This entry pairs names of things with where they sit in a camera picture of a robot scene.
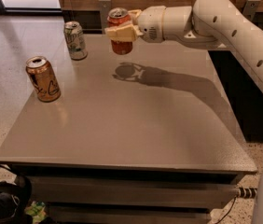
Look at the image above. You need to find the green white 7up can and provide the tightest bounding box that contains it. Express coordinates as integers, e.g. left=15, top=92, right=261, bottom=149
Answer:
left=63, top=21, right=88, bottom=61

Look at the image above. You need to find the green patterned bag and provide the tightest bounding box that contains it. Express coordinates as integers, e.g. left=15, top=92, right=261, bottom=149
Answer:
left=25, top=201, right=48, bottom=224

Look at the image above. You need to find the grey drawer cabinet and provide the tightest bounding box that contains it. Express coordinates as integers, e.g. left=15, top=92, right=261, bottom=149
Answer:
left=0, top=35, right=256, bottom=224

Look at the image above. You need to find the black cable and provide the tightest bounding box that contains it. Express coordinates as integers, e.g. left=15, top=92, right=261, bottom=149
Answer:
left=214, top=196, right=238, bottom=224

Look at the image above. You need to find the black white striped handle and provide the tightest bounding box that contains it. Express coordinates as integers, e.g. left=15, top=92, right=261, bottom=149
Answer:
left=237, top=187, right=257, bottom=199

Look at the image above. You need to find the gold brown soda can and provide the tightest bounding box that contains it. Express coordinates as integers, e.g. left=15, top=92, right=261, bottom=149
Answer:
left=26, top=56, right=61, bottom=103

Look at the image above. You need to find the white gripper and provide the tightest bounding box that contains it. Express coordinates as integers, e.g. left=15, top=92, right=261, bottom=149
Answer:
left=104, top=6, right=166, bottom=43

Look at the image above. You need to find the left metal wall bracket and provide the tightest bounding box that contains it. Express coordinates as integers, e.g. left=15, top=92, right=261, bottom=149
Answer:
left=99, top=0, right=112, bottom=33

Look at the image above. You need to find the right metal wall bracket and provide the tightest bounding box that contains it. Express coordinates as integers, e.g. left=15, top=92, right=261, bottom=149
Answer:
left=242, top=0, right=261, bottom=21

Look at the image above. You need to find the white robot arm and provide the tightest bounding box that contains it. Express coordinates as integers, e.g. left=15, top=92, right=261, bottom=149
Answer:
left=104, top=0, right=263, bottom=93

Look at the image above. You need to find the metal wall bracket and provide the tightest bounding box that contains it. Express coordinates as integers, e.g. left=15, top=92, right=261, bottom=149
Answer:
left=242, top=0, right=261, bottom=21
left=99, top=0, right=112, bottom=33

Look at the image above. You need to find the red coke can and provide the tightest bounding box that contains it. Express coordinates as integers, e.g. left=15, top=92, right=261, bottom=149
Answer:
left=107, top=7, right=132, bottom=55

